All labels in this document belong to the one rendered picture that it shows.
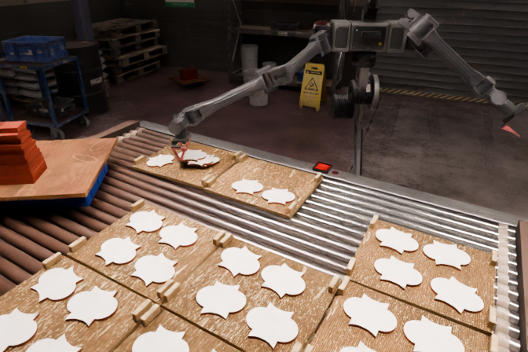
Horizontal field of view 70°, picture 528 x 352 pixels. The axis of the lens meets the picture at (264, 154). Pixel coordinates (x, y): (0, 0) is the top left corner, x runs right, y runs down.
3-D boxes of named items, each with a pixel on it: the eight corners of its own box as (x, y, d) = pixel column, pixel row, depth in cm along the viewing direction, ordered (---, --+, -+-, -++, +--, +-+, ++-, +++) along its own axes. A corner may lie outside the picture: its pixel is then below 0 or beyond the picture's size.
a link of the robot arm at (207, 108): (276, 86, 177) (268, 64, 173) (280, 88, 172) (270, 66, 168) (193, 125, 177) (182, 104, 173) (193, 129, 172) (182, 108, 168)
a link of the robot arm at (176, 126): (203, 120, 175) (194, 104, 172) (198, 130, 165) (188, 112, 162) (180, 130, 178) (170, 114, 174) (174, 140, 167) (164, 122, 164)
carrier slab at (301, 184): (246, 159, 191) (246, 155, 190) (323, 179, 173) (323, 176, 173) (203, 191, 164) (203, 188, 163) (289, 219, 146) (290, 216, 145)
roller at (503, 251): (122, 141, 219) (120, 133, 217) (512, 258, 134) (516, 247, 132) (115, 144, 216) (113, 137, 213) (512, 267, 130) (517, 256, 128)
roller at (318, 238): (84, 159, 200) (82, 150, 198) (514, 308, 115) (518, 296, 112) (76, 163, 196) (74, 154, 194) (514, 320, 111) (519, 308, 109)
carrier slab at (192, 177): (178, 141, 209) (178, 139, 208) (243, 157, 193) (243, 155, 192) (132, 169, 181) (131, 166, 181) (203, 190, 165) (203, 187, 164)
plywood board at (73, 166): (9, 144, 180) (8, 141, 179) (118, 141, 185) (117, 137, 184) (-60, 204, 136) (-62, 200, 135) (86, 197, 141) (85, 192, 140)
